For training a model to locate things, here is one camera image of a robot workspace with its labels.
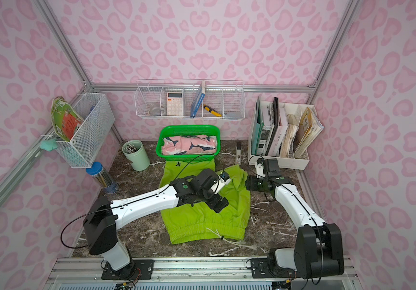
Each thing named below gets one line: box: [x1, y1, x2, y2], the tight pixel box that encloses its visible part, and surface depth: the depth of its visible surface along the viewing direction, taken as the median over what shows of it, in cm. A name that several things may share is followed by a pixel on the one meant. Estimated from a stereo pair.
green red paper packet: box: [50, 95, 84, 142], surface depth 75 cm
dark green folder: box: [251, 96, 264, 155], surface depth 92 cm
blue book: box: [190, 80, 206, 118], surface depth 90 cm
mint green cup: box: [122, 139, 151, 171], surface depth 100 cm
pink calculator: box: [166, 92, 184, 116], surface depth 97 cm
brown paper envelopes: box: [293, 106, 325, 159], surface depth 97 cm
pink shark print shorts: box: [160, 134, 218, 156], surface depth 102 cm
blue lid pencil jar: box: [85, 161, 119, 194], surface depth 87 cm
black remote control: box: [236, 140, 242, 166], surface depth 109 cm
